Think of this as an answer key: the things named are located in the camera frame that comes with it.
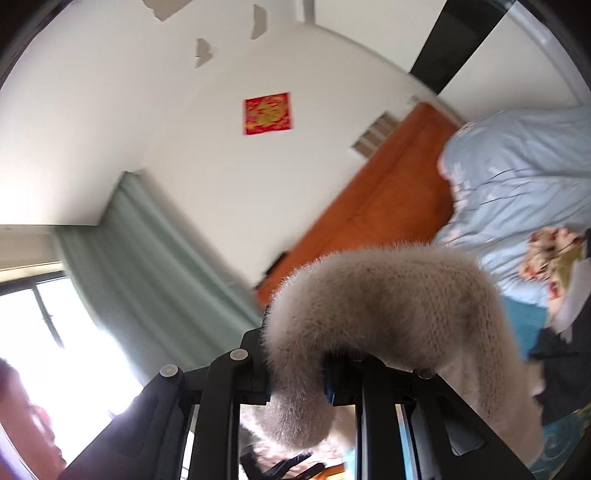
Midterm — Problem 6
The beige fuzzy knit sweater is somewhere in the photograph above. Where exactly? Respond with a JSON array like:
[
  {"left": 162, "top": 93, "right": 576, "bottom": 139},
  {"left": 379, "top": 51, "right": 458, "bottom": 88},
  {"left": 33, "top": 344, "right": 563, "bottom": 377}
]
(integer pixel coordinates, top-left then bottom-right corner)
[{"left": 242, "top": 245, "right": 544, "bottom": 465}]

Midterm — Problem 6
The black and white jacket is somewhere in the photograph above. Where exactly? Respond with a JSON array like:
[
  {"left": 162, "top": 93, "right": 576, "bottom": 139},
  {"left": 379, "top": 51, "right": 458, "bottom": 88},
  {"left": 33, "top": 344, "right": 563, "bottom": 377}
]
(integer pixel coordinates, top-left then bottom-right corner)
[{"left": 529, "top": 314, "right": 590, "bottom": 426}]

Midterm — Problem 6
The teal floral bed blanket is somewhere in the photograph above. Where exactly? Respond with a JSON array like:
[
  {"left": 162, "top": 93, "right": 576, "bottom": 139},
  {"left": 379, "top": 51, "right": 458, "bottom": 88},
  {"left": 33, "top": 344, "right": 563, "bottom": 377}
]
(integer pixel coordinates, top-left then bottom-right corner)
[{"left": 502, "top": 297, "right": 590, "bottom": 479}]

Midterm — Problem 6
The green curtain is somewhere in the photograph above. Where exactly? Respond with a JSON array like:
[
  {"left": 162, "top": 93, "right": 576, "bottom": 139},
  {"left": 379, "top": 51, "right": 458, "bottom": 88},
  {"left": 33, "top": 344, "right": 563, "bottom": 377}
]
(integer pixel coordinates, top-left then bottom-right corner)
[{"left": 52, "top": 172, "right": 263, "bottom": 384}]

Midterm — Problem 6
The orange wooden headboard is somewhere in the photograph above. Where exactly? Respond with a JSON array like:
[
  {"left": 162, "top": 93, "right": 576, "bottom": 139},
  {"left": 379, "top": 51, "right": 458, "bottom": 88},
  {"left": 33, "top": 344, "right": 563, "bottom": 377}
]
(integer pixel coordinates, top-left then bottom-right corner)
[{"left": 256, "top": 103, "right": 457, "bottom": 306}]

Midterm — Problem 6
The light blue floral quilt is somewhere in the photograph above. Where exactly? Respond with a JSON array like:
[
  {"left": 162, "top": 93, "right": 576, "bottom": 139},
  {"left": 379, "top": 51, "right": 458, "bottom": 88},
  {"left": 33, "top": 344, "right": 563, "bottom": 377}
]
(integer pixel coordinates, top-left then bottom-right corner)
[{"left": 435, "top": 106, "right": 590, "bottom": 307}]

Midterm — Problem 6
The black glass wardrobe strip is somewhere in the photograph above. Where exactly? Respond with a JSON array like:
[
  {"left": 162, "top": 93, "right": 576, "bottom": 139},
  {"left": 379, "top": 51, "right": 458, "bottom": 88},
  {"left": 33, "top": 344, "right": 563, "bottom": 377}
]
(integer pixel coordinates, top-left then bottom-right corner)
[{"left": 410, "top": 0, "right": 514, "bottom": 94}]

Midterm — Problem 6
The red fu wall decoration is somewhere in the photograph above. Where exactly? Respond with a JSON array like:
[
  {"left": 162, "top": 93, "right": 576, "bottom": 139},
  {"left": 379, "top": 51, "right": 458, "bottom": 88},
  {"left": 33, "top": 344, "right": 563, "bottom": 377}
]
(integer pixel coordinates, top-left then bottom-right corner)
[{"left": 243, "top": 92, "right": 291, "bottom": 136}]

